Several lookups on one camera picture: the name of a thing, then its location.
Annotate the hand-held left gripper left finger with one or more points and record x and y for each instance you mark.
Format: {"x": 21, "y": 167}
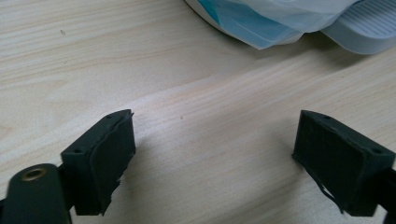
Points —
{"x": 106, "y": 161}

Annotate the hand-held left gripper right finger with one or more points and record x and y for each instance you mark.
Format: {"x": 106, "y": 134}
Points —
{"x": 339, "y": 161}

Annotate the white pedal trash can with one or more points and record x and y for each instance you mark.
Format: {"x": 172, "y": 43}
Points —
{"x": 364, "y": 28}

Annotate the white plastic trash bag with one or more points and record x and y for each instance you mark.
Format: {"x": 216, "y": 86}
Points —
{"x": 267, "y": 18}

